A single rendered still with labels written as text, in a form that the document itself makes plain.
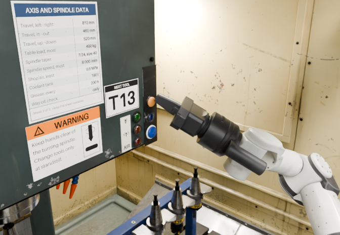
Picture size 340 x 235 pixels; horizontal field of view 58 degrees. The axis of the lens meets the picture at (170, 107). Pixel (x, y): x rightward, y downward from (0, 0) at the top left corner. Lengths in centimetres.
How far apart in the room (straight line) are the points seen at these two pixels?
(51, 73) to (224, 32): 98
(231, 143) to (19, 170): 43
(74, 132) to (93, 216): 160
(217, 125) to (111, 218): 155
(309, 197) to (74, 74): 68
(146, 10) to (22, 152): 39
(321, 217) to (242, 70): 73
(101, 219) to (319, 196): 154
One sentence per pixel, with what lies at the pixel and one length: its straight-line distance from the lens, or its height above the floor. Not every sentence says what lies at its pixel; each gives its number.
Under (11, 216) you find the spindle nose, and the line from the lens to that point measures 80.
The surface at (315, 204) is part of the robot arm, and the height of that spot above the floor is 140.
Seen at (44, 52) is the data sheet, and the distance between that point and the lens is 58.
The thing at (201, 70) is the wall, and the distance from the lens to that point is 152.
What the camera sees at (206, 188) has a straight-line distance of 126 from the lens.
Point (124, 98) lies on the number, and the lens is 70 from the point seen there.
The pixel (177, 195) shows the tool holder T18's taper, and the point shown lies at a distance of 111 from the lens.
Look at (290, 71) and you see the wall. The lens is 131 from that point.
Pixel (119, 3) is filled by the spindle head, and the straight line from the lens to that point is 67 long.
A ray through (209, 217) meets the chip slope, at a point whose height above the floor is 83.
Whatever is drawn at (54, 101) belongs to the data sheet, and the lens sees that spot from 60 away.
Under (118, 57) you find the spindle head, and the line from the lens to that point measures 67.
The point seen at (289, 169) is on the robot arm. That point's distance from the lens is 90.
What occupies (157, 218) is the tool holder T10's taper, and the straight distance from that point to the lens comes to 105.
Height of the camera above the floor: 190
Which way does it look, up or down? 18 degrees down
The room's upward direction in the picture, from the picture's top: straight up
